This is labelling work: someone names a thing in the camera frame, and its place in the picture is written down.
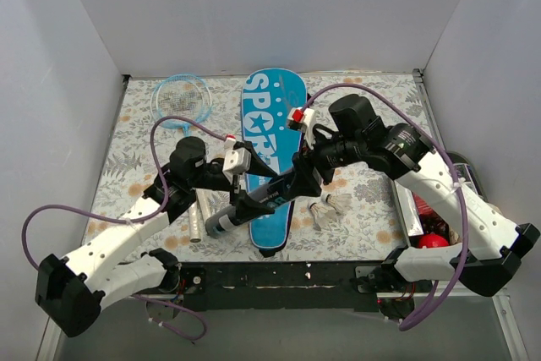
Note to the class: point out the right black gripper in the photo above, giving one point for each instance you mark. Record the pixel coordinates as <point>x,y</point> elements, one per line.
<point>307,167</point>

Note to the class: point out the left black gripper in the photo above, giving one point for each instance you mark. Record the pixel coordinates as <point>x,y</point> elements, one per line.
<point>236,183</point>

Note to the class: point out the black shuttlecock tube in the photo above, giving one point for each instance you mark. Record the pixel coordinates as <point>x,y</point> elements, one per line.
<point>267,209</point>

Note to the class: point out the white feather shuttlecock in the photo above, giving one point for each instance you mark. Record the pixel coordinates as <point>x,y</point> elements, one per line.
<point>322,214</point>
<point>341,203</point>

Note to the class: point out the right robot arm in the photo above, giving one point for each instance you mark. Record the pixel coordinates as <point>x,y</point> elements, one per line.
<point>492,246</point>

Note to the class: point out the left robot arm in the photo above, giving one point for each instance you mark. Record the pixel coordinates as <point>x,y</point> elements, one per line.
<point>74,289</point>

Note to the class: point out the blue sport racket cover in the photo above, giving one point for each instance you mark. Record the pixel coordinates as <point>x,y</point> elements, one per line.
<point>268,95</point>

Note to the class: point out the metal tray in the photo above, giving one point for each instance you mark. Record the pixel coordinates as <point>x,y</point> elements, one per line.
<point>412,226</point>

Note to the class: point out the red snack packet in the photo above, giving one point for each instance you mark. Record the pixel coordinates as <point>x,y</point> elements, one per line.
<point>423,210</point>

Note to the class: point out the red ball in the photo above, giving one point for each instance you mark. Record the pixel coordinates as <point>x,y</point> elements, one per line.
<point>432,240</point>

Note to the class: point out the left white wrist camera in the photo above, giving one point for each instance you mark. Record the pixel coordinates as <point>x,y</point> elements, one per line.
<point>235,163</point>

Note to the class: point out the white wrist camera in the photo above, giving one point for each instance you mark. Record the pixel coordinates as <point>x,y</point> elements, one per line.
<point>235,163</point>
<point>304,122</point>

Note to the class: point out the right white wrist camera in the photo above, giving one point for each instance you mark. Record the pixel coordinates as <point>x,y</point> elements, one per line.
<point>304,122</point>

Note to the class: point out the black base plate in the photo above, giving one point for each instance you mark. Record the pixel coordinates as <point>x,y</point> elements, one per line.
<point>281,285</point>

